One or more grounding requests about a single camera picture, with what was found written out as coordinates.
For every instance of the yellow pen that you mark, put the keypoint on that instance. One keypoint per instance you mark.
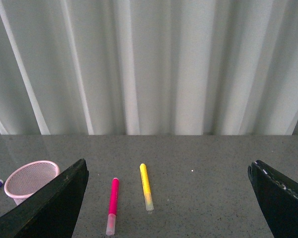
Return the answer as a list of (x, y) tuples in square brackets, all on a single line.
[(146, 188)]

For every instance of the pink mesh pen cup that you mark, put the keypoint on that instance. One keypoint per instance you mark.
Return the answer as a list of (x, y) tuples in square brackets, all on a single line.
[(30, 178)]

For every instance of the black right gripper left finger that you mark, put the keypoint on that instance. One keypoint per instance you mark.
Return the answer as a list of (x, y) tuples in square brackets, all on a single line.
[(52, 211)]

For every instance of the white pleated curtain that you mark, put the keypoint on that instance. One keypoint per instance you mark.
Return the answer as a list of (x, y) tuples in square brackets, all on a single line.
[(147, 67)]

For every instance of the pink pen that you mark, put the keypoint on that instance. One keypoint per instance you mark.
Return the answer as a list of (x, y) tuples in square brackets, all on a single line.
[(112, 211)]

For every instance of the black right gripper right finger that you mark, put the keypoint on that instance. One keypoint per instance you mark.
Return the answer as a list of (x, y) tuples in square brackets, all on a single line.
[(277, 196)]

